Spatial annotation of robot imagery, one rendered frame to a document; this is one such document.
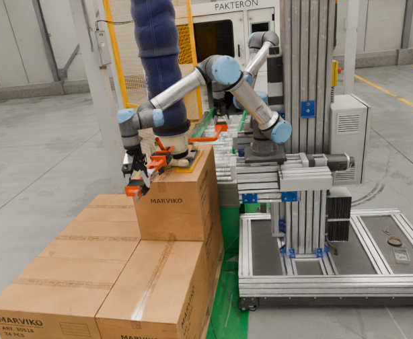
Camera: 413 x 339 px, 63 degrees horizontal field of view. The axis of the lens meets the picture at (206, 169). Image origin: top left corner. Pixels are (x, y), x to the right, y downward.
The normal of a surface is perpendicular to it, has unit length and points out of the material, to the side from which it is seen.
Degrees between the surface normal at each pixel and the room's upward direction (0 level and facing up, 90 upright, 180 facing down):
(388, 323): 0
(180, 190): 90
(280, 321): 0
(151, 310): 0
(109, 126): 90
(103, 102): 90
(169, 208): 90
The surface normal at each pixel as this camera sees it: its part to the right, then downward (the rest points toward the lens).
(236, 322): -0.11, -0.91
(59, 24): -0.10, 0.41
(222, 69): 0.24, 0.26
